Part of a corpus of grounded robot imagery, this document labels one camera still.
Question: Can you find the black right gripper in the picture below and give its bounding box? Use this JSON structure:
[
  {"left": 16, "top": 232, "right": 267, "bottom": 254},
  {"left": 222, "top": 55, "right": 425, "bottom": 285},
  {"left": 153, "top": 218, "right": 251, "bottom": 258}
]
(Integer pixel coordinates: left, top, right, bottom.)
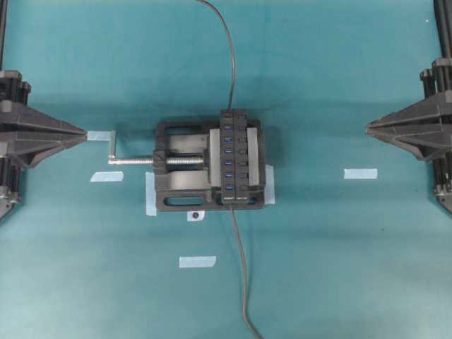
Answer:
[{"left": 366, "top": 59, "right": 451, "bottom": 213}]

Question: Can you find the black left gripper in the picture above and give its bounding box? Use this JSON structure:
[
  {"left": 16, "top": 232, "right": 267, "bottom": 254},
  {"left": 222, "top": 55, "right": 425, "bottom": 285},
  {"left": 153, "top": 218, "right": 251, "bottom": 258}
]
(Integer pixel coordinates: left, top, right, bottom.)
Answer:
[{"left": 1, "top": 71, "right": 87, "bottom": 212}]

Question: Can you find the black USB cable front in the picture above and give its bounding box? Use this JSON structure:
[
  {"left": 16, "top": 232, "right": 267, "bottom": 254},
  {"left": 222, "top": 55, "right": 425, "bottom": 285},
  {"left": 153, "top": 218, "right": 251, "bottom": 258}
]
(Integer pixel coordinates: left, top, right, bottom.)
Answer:
[{"left": 228, "top": 204, "right": 263, "bottom": 339}]

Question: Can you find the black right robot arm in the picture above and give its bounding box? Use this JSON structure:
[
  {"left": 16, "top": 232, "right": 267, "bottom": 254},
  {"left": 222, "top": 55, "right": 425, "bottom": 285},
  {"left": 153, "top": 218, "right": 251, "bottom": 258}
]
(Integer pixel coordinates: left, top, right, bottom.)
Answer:
[{"left": 366, "top": 1, "right": 451, "bottom": 212}]

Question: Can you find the black multiport USB hub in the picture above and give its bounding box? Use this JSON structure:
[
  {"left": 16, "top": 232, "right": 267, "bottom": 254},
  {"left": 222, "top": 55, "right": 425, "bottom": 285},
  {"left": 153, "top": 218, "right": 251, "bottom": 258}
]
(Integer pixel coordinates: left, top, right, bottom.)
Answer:
[{"left": 220, "top": 109, "right": 249, "bottom": 204}]

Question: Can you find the blue tape strip left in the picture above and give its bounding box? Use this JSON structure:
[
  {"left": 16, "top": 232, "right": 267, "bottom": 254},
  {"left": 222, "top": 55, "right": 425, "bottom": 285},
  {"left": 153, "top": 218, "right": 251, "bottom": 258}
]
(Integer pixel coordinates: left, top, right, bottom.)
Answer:
[{"left": 90, "top": 171, "right": 124, "bottom": 182}]

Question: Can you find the blue tape strip near crank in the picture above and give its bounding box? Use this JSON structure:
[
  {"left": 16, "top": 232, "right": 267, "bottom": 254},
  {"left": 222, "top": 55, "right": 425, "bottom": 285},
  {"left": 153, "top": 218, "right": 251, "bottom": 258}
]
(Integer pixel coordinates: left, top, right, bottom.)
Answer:
[{"left": 87, "top": 131, "right": 111, "bottom": 141}]

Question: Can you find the blue tape strip right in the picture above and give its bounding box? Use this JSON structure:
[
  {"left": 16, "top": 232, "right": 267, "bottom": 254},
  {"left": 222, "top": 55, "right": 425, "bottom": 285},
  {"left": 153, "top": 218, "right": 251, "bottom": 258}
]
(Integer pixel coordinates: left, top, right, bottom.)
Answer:
[{"left": 343, "top": 168, "right": 378, "bottom": 180}]

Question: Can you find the blue tape under vise left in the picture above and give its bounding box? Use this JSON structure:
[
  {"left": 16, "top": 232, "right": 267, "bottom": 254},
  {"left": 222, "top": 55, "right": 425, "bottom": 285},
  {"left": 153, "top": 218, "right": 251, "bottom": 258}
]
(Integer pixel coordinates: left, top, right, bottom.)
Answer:
[{"left": 145, "top": 172, "right": 157, "bottom": 217}]

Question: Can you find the blue tape under vise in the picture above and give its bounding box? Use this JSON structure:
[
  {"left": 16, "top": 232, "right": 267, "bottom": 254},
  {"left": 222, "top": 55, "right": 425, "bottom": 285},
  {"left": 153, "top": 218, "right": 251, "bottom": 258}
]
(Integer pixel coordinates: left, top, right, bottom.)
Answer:
[
  {"left": 145, "top": 172, "right": 157, "bottom": 217},
  {"left": 264, "top": 165, "right": 275, "bottom": 205}
]

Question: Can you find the black bench vise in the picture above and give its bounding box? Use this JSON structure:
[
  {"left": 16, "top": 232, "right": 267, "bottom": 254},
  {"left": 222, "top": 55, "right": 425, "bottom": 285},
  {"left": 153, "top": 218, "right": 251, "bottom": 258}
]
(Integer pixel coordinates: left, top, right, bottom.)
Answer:
[{"left": 108, "top": 119, "right": 266, "bottom": 212}]

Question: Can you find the blue tape under vise right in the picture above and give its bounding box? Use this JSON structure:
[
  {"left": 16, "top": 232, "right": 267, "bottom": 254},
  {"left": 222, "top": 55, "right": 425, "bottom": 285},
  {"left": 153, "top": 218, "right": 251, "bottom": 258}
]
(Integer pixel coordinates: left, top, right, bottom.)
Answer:
[{"left": 264, "top": 165, "right": 275, "bottom": 205}]

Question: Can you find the white tape with dark dot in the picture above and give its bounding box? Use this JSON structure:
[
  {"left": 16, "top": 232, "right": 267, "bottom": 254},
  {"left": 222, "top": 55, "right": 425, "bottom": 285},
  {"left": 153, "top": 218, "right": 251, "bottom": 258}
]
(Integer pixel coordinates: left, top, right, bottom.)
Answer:
[{"left": 186, "top": 210, "right": 205, "bottom": 222}]

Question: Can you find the blue tape strip bottom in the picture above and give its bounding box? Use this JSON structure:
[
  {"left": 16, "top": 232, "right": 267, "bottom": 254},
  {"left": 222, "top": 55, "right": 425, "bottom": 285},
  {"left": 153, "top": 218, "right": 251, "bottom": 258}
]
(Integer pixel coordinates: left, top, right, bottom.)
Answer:
[{"left": 179, "top": 256, "right": 217, "bottom": 268}]

